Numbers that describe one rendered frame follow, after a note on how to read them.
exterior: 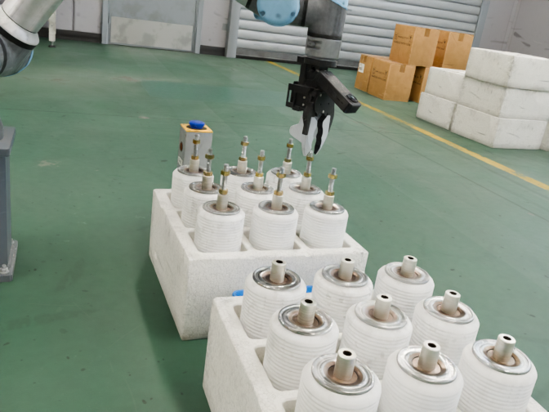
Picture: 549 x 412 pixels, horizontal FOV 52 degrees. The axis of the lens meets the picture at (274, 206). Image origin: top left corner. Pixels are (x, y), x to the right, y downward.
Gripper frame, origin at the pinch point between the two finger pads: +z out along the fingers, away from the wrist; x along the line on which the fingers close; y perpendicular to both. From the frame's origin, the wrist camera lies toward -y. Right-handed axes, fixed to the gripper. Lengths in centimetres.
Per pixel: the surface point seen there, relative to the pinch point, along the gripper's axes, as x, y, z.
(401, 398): 46, -51, 12
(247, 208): 14.9, 4.2, 13.0
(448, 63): -365, 137, 0
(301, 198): 4.0, -1.8, 10.3
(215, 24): -332, 388, 5
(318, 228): 10.0, -11.5, 12.7
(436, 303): 25, -45, 9
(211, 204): 27.3, 3.2, 9.4
